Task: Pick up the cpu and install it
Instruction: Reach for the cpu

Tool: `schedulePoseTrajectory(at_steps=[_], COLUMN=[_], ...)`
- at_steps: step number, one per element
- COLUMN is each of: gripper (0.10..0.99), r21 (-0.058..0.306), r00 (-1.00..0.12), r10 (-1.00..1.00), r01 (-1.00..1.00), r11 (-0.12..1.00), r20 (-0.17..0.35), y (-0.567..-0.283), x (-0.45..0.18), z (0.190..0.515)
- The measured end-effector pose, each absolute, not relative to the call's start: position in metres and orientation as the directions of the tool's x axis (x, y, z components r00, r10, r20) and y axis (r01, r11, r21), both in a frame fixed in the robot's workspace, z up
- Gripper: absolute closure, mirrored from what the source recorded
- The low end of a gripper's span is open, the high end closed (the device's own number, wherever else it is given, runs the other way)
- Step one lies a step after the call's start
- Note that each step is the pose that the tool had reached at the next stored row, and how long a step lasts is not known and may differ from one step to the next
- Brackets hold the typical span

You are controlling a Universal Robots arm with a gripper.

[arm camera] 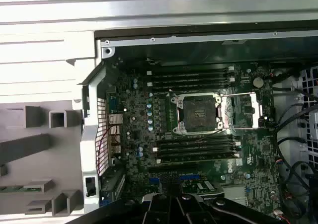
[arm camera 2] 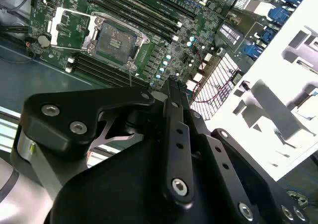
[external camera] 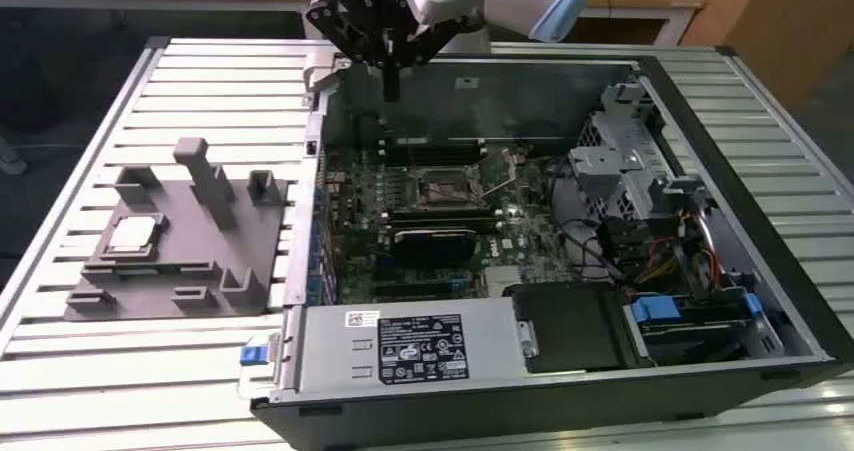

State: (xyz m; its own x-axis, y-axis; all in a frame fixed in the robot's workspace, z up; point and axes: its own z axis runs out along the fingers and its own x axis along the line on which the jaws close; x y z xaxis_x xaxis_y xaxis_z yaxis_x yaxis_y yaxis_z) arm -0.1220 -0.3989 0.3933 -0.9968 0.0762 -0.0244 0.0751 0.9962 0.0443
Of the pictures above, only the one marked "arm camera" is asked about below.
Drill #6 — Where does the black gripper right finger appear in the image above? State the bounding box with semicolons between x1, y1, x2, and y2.
174;181;283;224

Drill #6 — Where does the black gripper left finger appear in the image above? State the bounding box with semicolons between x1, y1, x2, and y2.
71;181;175;224

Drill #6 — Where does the wire locking lever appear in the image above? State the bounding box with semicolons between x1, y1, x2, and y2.
173;92;182;133

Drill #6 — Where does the metal socket cover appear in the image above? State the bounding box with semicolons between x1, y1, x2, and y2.
220;91;263;130

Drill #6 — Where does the CPU socket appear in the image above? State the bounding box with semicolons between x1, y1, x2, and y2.
172;91;223;136

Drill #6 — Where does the black graphics card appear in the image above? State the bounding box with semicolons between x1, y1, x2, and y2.
148;163;199;174

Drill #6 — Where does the black RAM slot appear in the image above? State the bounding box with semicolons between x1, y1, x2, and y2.
147;72;236;78
151;77;236;83
153;147;241;156
147;82;236;89
157;135;237;143
151;66;236;73
157;141;241;149

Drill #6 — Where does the green motherboard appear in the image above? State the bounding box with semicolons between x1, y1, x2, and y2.
103;60;283;224

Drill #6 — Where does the black open PC case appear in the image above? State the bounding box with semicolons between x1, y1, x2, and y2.
76;26;318;224

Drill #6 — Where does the grey parts rack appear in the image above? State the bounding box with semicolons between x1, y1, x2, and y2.
0;101;84;216

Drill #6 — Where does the round coin cell battery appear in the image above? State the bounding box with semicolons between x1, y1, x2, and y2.
252;76;264;88

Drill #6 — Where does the silver metal drive cage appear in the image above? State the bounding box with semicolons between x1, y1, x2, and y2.
298;66;318;161

